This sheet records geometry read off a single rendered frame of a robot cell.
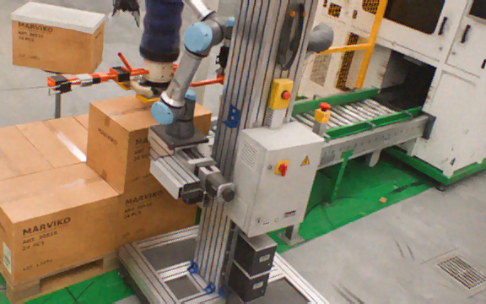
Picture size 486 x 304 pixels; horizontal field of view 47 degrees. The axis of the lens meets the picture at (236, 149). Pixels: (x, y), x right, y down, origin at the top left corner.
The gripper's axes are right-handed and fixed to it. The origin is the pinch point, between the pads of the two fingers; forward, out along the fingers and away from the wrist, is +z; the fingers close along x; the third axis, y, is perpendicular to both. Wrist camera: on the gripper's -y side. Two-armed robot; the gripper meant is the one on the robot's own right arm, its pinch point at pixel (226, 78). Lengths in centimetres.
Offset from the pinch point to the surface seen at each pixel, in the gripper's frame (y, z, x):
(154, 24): 39, -28, -21
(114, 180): 60, 60, -16
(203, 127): 5.2, 32.8, -6.6
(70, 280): 88, 116, -10
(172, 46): 29.7, -16.6, -15.5
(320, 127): -59, 28, 32
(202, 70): -89, 48, -114
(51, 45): 19, 36, -168
